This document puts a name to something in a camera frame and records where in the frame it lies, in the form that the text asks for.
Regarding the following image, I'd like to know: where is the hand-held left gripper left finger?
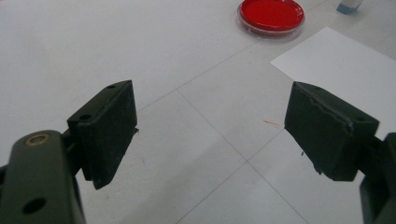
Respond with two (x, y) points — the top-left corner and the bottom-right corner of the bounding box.
(66, 79), (139, 190)

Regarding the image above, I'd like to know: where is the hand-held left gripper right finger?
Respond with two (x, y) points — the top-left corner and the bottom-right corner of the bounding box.
(284, 81), (381, 182)

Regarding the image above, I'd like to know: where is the white paper sheet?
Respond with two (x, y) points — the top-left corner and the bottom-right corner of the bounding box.
(270, 26), (396, 141)

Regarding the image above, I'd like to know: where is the blue stamp cap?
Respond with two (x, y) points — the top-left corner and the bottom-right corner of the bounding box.
(335, 2), (360, 15)

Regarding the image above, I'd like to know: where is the red petri dish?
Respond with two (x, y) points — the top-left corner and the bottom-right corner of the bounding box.
(236, 0), (306, 41)

